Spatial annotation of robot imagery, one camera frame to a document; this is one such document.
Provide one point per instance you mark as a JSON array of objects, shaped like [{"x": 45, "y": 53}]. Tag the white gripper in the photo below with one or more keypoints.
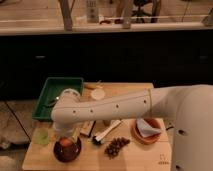
[{"x": 66, "y": 130}]

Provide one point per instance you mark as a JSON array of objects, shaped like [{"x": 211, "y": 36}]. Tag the red apple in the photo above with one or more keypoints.
[{"x": 65, "y": 142}]

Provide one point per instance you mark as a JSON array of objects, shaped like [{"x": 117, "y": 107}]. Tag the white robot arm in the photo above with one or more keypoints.
[{"x": 190, "y": 106}]

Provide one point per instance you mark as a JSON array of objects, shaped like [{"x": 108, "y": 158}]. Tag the purple bowl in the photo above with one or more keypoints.
[{"x": 67, "y": 154}]

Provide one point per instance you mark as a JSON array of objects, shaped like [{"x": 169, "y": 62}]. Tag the grey cloth in bowl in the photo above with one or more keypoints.
[{"x": 145, "y": 129}]

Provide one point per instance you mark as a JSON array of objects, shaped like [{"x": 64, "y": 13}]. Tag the orange terracotta bowl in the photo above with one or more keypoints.
[{"x": 149, "y": 140}]

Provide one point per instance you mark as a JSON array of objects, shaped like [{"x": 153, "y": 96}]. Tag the small green cup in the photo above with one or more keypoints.
[{"x": 41, "y": 136}]

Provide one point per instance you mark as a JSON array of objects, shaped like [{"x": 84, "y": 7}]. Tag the small white black box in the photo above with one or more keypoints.
[{"x": 86, "y": 129}]

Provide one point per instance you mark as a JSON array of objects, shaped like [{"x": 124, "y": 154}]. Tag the green spoon in tray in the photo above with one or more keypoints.
[{"x": 52, "y": 102}]

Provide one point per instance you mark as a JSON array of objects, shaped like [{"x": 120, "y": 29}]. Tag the green tray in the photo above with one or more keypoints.
[{"x": 52, "y": 88}]

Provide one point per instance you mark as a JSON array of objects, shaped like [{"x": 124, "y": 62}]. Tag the small metal cup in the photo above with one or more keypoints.
[{"x": 106, "y": 122}]

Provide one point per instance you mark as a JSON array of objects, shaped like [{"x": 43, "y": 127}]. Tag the white round lid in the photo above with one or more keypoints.
[{"x": 97, "y": 94}]

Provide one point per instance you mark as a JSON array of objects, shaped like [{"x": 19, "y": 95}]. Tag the yellow banana piece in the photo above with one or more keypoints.
[{"x": 92, "y": 85}]

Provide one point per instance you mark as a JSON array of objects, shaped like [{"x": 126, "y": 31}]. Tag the bunch of brown grapes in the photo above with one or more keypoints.
[{"x": 112, "y": 150}]

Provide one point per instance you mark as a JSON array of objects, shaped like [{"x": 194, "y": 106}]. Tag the office chair in background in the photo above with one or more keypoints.
[{"x": 139, "y": 14}]

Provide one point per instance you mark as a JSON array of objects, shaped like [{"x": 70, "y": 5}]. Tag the white handled brush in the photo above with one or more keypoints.
[{"x": 99, "y": 137}]

